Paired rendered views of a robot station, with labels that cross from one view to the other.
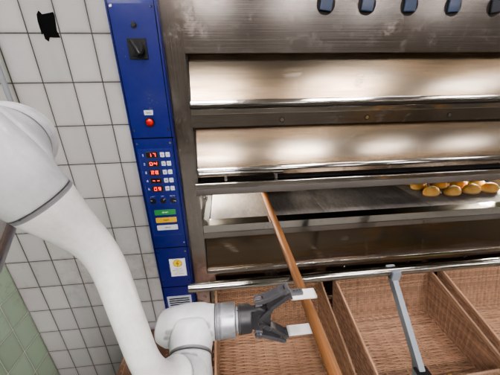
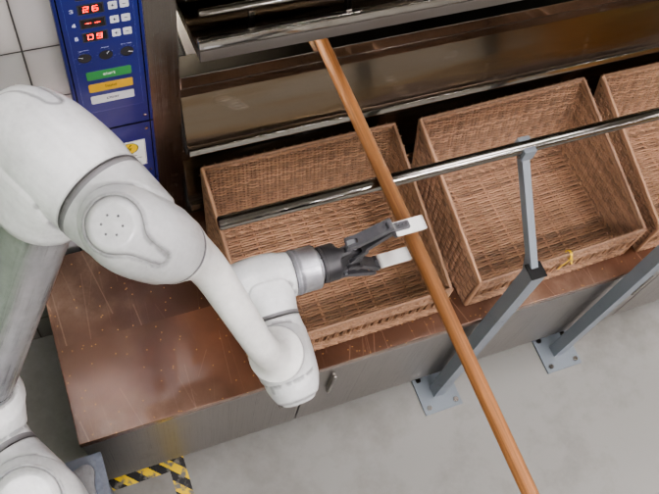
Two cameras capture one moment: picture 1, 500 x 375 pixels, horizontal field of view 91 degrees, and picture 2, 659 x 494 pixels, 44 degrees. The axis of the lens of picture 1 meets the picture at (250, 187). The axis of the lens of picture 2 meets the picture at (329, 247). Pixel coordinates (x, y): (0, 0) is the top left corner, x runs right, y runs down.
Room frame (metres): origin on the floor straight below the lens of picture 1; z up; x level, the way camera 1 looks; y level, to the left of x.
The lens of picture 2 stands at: (-0.15, 0.39, 2.60)
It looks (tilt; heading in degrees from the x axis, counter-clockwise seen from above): 61 degrees down; 331
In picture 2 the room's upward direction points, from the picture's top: 16 degrees clockwise
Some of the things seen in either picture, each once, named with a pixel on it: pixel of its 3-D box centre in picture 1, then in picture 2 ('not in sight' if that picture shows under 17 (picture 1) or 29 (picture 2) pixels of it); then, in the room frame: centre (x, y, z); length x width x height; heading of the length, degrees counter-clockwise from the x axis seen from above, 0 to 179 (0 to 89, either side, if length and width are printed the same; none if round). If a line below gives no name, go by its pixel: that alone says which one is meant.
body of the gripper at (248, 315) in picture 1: (254, 317); (339, 259); (0.49, 0.00, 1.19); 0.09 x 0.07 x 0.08; 96
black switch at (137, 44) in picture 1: (135, 39); not in sight; (0.92, 0.37, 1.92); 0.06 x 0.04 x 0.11; 95
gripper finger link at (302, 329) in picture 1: (299, 329); (393, 257); (0.50, -0.14, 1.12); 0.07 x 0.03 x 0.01; 96
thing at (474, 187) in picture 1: (427, 173); not in sight; (1.57, -1.21, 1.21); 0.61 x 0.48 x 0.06; 5
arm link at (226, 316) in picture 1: (227, 320); (305, 269); (0.48, 0.07, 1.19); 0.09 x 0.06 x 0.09; 6
